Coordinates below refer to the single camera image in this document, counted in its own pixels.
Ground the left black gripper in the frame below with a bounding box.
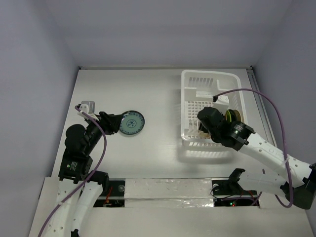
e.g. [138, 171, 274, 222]
[84, 110, 122, 153]

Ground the green plate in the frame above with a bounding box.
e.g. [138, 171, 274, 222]
[225, 110, 235, 122]

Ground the teal patterned plate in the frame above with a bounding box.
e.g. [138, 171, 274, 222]
[119, 110, 145, 136]

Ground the cream floral plate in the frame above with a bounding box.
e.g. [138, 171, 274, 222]
[234, 110, 244, 123]

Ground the white plastic dish rack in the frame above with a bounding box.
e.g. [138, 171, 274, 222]
[181, 70, 248, 148]

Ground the beige plate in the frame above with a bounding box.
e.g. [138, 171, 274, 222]
[198, 130, 211, 139]

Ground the black plate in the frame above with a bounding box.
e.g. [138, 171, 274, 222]
[228, 109, 236, 122]

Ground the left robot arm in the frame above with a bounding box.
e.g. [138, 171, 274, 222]
[53, 111, 123, 237]

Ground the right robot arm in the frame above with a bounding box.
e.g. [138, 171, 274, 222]
[197, 107, 316, 210]

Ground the foil covered front panel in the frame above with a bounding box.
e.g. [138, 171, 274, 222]
[124, 178, 214, 208]

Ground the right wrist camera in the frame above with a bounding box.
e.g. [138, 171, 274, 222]
[213, 95, 230, 115]

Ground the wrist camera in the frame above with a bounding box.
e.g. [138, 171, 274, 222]
[213, 95, 230, 115]
[75, 100, 98, 120]

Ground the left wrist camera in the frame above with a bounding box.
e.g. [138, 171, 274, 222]
[75, 100, 98, 120]

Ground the aluminium rail right side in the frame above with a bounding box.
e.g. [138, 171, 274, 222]
[246, 69, 266, 120]

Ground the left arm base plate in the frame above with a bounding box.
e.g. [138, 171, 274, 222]
[93, 179, 125, 208]

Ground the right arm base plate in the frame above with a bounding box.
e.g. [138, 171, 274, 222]
[210, 179, 260, 207]

